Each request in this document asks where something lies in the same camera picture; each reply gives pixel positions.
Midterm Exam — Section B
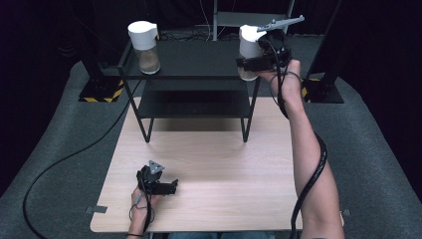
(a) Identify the tangle of floor cables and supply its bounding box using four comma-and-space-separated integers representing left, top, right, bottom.
158, 29, 242, 43

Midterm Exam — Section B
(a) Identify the right hand-held gripper cable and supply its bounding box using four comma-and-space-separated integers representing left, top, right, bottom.
266, 39, 328, 239

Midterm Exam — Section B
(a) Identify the black metal two-tier rack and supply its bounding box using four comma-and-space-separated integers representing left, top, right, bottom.
116, 31, 265, 144

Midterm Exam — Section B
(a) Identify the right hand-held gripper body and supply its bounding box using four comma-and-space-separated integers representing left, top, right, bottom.
256, 14, 306, 73

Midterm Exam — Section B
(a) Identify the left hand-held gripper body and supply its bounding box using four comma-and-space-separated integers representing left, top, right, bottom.
135, 159, 167, 196

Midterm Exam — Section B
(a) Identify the person's right hand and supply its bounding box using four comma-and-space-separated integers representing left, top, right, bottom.
256, 59, 304, 101

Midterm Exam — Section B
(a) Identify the person's left hand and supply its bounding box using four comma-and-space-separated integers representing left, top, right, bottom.
130, 184, 164, 223

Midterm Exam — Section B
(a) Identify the black stand with striped base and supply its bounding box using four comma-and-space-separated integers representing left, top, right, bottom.
78, 0, 125, 104
297, 0, 345, 105

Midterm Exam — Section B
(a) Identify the grey metal stand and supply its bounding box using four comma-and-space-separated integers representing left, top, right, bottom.
211, 0, 297, 43

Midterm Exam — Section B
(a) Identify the left hand-held gripper cable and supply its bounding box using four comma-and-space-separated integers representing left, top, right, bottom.
128, 170, 156, 239

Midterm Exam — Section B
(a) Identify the thick black floor cable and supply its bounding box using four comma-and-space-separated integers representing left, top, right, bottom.
22, 79, 142, 239

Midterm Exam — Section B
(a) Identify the glass jar with white lid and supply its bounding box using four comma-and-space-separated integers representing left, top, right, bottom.
126, 20, 161, 76
238, 23, 268, 82

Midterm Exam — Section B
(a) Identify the hand-held gripper cable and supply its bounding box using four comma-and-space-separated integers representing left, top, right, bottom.
128, 170, 156, 239
266, 39, 328, 239

